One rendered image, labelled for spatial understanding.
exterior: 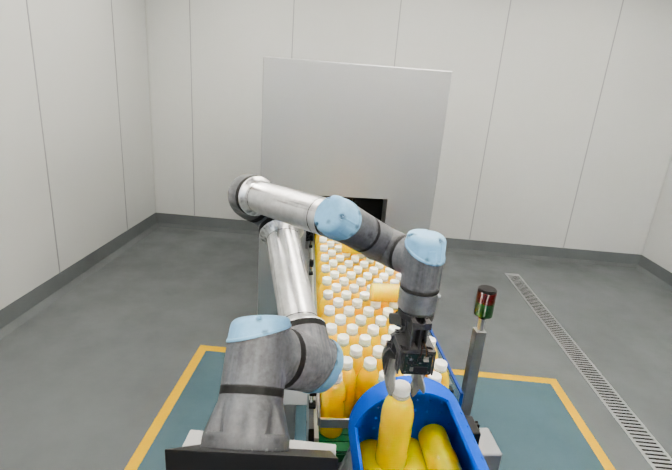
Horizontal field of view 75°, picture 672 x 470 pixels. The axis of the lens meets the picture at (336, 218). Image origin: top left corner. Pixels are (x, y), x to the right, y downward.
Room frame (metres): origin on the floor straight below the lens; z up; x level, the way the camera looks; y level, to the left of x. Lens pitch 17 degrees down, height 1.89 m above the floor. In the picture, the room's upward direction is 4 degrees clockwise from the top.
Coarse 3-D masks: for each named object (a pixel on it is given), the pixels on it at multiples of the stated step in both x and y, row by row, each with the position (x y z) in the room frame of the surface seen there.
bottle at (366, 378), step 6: (360, 372) 1.13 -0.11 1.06; (366, 372) 1.12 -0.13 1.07; (372, 372) 1.12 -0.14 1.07; (378, 372) 1.14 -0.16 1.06; (360, 378) 1.12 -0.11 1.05; (366, 378) 1.11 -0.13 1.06; (372, 378) 1.11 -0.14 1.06; (360, 384) 1.11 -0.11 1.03; (366, 384) 1.10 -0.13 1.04; (372, 384) 1.10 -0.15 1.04; (360, 390) 1.11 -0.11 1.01; (366, 390) 1.10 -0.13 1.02; (360, 396) 1.11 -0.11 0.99; (354, 402) 1.13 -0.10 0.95
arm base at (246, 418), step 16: (224, 400) 0.62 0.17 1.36; (240, 400) 0.61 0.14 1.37; (256, 400) 0.62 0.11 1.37; (272, 400) 0.63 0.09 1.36; (224, 416) 0.60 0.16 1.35; (240, 416) 0.59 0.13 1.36; (256, 416) 0.59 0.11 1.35; (272, 416) 0.61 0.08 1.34; (208, 432) 0.58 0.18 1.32; (224, 432) 0.57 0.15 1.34; (240, 432) 0.57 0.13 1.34; (256, 432) 0.57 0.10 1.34; (272, 432) 0.60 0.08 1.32; (288, 432) 0.62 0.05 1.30; (208, 448) 0.56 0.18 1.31; (224, 448) 0.55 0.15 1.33; (240, 448) 0.55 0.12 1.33; (256, 448) 0.56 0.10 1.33; (272, 448) 0.57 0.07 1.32; (288, 448) 0.60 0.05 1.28
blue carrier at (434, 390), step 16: (384, 384) 0.88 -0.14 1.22; (432, 384) 0.88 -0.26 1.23; (368, 400) 0.86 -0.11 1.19; (416, 400) 0.90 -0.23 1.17; (432, 400) 0.90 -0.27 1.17; (448, 400) 0.85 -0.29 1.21; (352, 416) 0.87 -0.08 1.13; (368, 416) 0.89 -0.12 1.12; (416, 416) 0.90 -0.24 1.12; (432, 416) 0.90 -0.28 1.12; (448, 416) 0.90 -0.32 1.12; (464, 416) 0.85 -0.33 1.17; (352, 432) 0.83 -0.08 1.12; (368, 432) 0.89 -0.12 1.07; (416, 432) 0.90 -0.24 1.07; (448, 432) 0.90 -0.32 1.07; (464, 432) 0.76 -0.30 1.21; (352, 448) 0.80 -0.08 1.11; (464, 448) 0.85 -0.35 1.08; (352, 464) 0.77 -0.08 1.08; (464, 464) 0.82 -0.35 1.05; (480, 464) 0.68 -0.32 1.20
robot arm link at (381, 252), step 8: (384, 224) 0.81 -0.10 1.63; (384, 232) 0.79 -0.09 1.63; (392, 232) 0.82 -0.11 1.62; (400, 232) 0.83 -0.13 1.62; (384, 240) 0.79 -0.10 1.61; (392, 240) 0.80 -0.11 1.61; (376, 248) 0.78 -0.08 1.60; (384, 248) 0.79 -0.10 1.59; (392, 248) 0.79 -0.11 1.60; (368, 256) 0.80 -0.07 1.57; (376, 256) 0.80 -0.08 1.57; (384, 256) 0.79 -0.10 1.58; (384, 264) 0.80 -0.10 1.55
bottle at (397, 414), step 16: (384, 400) 0.80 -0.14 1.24; (400, 400) 0.77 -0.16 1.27; (384, 416) 0.77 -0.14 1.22; (400, 416) 0.76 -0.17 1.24; (384, 432) 0.76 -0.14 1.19; (400, 432) 0.75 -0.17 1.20; (384, 448) 0.76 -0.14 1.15; (400, 448) 0.75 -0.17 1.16; (384, 464) 0.76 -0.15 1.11; (400, 464) 0.76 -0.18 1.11
